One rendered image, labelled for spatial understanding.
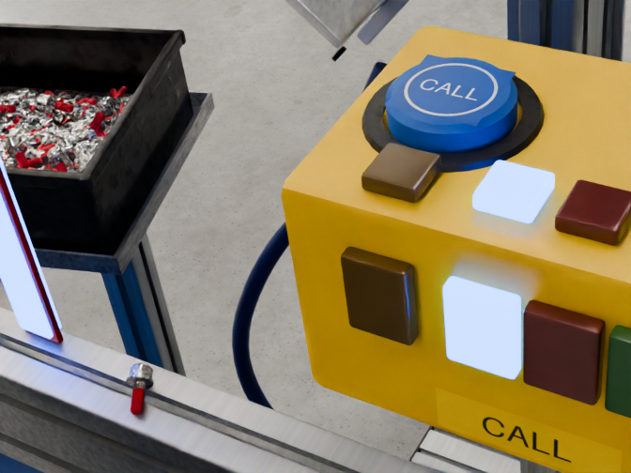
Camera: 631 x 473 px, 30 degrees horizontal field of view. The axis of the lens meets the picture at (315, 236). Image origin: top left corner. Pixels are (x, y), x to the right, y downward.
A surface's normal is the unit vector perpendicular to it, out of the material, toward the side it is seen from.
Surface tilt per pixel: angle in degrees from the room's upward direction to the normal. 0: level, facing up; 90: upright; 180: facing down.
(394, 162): 0
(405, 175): 0
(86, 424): 90
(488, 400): 90
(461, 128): 45
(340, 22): 55
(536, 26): 90
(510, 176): 0
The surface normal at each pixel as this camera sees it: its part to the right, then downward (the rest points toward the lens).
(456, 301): -0.50, 0.61
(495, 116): 0.32, -0.18
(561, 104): -0.11, -0.75
